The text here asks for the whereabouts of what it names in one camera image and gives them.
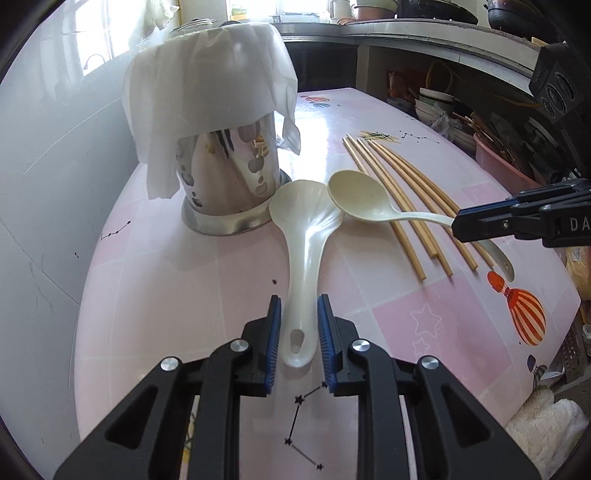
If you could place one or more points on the stainless steel utensil holder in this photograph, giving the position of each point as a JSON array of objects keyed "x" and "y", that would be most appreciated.
[{"x": 221, "y": 184}]

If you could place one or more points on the yellow plastic bag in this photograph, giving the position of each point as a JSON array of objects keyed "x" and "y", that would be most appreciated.
[{"x": 579, "y": 272}]

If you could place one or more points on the cream plastic spoon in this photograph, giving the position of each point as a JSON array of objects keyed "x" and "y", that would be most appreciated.
[{"x": 360, "y": 196}]

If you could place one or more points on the bundle of bamboo chopsticks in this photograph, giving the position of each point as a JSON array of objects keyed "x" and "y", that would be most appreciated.
[{"x": 430, "y": 240}]

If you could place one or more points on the cream plastic jug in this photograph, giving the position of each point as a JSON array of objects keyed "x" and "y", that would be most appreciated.
[{"x": 339, "y": 10}]

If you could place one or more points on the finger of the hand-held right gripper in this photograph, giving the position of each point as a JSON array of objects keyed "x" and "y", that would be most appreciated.
[
  {"x": 489, "y": 224},
  {"x": 554, "y": 194}
]

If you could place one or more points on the metal frame window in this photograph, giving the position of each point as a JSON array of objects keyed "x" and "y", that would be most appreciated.
[{"x": 277, "y": 7}]

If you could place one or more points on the black round pot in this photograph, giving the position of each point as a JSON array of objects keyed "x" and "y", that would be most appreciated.
[{"x": 515, "y": 14}]

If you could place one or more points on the black wok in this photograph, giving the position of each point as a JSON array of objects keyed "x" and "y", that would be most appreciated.
[{"x": 436, "y": 11}]

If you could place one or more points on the yellow detergent bottle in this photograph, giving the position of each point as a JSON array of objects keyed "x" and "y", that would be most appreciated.
[{"x": 239, "y": 11}]

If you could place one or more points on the red plastic packet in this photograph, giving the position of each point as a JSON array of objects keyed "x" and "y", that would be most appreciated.
[{"x": 401, "y": 83}]

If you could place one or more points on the brown cooking pot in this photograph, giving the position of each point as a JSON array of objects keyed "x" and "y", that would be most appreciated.
[{"x": 374, "y": 11}]

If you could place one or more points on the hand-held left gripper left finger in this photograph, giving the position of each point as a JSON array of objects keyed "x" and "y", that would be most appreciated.
[{"x": 273, "y": 341}]

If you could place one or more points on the concrete kitchen counter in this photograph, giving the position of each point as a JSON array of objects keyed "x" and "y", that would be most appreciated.
[{"x": 415, "y": 37}]

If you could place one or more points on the steel pot with lid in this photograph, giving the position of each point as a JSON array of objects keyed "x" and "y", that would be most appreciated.
[{"x": 194, "y": 24}]

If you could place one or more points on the stack of ceramic bowls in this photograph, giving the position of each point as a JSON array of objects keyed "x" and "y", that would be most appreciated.
[{"x": 434, "y": 108}]

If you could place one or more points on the perforated metal shelf rack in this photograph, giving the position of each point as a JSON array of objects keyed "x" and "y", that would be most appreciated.
[{"x": 572, "y": 355}]

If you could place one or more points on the pearl white rice spoon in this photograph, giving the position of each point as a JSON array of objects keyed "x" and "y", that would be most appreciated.
[{"x": 300, "y": 258}]

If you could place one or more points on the hanging clear plastic bag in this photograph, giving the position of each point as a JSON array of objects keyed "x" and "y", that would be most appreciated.
[{"x": 164, "y": 14}]

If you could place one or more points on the white fluffy cloth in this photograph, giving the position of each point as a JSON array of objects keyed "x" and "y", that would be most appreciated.
[{"x": 545, "y": 429}]

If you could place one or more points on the pile of kitchen tools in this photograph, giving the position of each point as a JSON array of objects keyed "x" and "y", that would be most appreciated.
[{"x": 489, "y": 134}]

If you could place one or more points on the pink plastic basin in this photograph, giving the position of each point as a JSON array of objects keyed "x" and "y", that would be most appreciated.
[{"x": 496, "y": 161}]

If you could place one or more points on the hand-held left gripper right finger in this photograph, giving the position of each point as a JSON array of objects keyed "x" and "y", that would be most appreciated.
[{"x": 325, "y": 341}]

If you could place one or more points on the white plastic bag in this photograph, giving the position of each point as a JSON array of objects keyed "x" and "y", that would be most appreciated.
[{"x": 207, "y": 78}]

